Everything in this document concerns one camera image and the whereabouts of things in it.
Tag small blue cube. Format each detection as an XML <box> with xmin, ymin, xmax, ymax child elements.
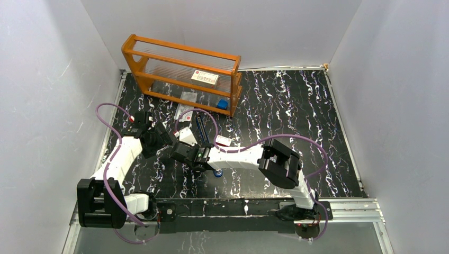
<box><xmin>216</xmin><ymin>99</ymin><xmax>228</xmax><ymax>110</ymax></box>

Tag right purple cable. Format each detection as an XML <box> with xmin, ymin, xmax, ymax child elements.
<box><xmin>173</xmin><ymin>107</ymin><xmax>329</xmax><ymax>242</ymax></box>

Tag orange wooden shelf rack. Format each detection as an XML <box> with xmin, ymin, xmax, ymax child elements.
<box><xmin>121</xmin><ymin>34</ymin><xmax>243</xmax><ymax>117</ymax></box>

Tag aluminium frame rail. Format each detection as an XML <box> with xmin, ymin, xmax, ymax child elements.
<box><xmin>70</xmin><ymin>199</ymin><xmax>387</xmax><ymax>225</ymax></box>

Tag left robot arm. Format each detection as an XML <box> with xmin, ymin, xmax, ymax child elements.
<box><xmin>77</xmin><ymin>112</ymin><xmax>172</xmax><ymax>229</ymax></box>

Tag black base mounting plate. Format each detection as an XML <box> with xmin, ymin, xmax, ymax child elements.
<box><xmin>143</xmin><ymin>198</ymin><xmax>334</xmax><ymax>238</ymax></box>

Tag red white staple box sleeve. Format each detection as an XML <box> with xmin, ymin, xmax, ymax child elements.
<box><xmin>215</xmin><ymin>135</ymin><xmax>232</xmax><ymax>147</ymax></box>

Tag white staple box on shelf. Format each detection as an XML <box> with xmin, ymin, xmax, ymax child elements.
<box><xmin>191</xmin><ymin>70</ymin><xmax>219</xmax><ymax>88</ymax></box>

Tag clear plastic label packet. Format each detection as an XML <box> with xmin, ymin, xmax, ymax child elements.
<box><xmin>175</xmin><ymin>92</ymin><xmax>197</xmax><ymax>122</ymax></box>

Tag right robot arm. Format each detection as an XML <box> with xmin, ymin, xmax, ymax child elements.
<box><xmin>170</xmin><ymin>128</ymin><xmax>319</xmax><ymax>221</ymax></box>

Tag blue stapler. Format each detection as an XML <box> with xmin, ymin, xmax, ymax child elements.
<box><xmin>195</xmin><ymin>115</ymin><xmax>223</xmax><ymax>177</ymax></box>

